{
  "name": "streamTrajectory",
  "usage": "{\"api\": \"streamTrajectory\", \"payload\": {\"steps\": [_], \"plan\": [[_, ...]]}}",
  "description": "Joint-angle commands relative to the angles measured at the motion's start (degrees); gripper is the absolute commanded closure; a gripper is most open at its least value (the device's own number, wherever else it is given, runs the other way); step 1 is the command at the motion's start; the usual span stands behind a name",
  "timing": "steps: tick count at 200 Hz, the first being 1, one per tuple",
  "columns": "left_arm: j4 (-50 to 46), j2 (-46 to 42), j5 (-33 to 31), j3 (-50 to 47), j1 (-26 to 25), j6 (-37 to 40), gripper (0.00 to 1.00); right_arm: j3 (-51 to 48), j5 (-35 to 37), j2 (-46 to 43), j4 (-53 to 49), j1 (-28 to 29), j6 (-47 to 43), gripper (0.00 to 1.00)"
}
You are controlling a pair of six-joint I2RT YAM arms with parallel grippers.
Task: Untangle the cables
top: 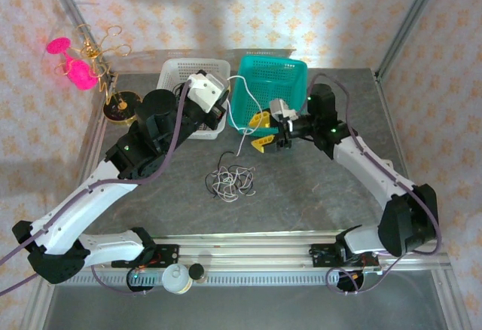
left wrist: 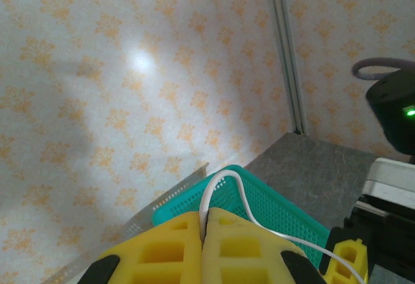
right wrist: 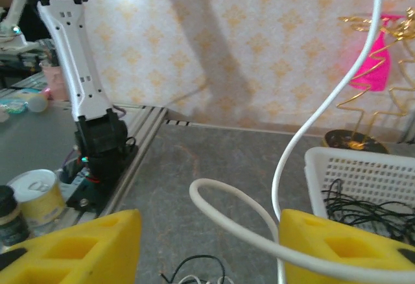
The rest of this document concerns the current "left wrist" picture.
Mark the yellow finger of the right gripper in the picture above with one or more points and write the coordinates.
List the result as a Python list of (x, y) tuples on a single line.
[(356, 264)]

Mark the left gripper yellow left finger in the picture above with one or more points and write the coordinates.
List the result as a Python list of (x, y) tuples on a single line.
[(191, 238)]

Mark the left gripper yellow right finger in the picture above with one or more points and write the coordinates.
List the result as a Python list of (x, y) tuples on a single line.
[(272, 258)]

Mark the white perforated plastic basket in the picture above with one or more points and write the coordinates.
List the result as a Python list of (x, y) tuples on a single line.
[(175, 196)]

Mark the teal perforated plastic basket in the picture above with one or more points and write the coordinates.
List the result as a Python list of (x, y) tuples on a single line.
[(275, 212)]

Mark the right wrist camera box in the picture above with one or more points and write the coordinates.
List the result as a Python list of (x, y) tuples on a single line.
[(392, 180)]

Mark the aluminium frame post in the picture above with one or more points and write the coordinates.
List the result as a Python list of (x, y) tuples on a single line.
[(288, 54)]

